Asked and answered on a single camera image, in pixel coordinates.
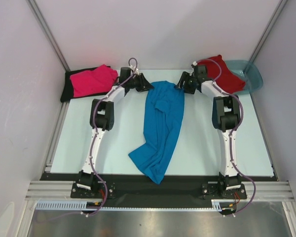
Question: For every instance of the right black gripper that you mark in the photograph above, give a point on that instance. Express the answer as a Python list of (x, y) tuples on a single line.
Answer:
[(185, 77)]

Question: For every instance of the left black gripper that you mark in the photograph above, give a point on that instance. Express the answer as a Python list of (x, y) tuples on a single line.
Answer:
[(144, 85)]

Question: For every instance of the blue t shirt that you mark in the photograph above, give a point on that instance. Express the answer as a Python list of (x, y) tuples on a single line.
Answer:
[(164, 112)]

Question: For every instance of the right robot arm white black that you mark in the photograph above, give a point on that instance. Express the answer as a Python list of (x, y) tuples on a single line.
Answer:
[(226, 118)]

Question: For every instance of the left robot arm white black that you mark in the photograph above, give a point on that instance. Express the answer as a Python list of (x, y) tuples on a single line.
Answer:
[(102, 121)]

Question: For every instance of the pink folded t shirt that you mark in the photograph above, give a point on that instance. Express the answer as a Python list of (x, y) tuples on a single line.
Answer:
[(91, 82)]

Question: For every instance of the red t shirt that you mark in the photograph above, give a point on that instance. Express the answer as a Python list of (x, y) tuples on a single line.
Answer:
[(225, 79)]

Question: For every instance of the teal plastic basin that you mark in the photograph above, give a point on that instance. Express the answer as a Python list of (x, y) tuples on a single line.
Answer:
[(248, 73)]

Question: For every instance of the black folded t shirt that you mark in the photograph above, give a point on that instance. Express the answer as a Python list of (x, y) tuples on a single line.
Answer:
[(67, 93)]

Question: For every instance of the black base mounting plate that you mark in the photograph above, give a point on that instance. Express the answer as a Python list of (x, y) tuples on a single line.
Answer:
[(138, 191)]

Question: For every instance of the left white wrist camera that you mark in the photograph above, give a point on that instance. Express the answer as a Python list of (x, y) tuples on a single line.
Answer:
[(134, 69)]

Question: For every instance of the left aluminium corner post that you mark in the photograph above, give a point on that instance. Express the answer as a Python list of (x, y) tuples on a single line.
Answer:
[(33, 5)]

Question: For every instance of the aluminium corner post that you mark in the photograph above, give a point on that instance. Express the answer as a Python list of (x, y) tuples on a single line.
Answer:
[(267, 31), (33, 5)]

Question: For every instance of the right aluminium corner post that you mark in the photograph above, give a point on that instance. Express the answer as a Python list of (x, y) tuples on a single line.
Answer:
[(267, 31)]

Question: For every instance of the white slotted cable duct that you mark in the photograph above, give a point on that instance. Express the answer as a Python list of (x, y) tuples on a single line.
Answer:
[(62, 205)]

